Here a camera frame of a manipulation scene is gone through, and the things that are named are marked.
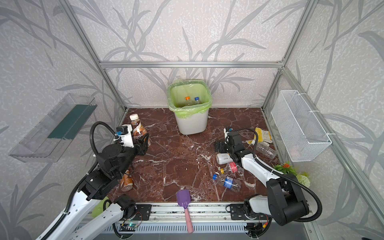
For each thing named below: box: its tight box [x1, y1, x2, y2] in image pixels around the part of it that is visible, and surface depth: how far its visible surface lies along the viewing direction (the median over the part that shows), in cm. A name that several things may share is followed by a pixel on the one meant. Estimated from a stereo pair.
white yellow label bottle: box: [215, 153, 234, 165], surface depth 88 cm
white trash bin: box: [174, 109, 209, 135], surface depth 100 cm
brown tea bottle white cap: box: [129, 113, 152, 148], surface depth 64 cm
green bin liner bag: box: [166, 79, 213, 119], surface depth 97 cm
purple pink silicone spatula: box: [176, 189, 194, 234], surface depth 77 cm
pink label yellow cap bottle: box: [220, 162, 238, 174], surface depth 88 cm
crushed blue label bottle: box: [212, 173, 242, 192], surface depth 80 cm
